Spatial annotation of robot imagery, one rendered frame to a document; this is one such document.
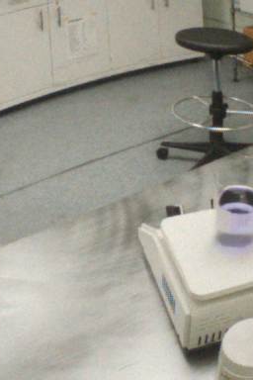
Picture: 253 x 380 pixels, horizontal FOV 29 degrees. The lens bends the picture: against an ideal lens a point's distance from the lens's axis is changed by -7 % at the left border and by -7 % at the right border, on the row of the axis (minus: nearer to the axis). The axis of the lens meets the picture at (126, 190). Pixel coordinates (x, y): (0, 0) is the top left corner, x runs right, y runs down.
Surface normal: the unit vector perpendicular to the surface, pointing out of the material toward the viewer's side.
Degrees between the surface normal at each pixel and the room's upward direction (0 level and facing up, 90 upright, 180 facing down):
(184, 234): 0
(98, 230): 0
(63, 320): 0
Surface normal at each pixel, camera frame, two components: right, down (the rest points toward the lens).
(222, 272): -0.05, -0.84
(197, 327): 0.21, 0.52
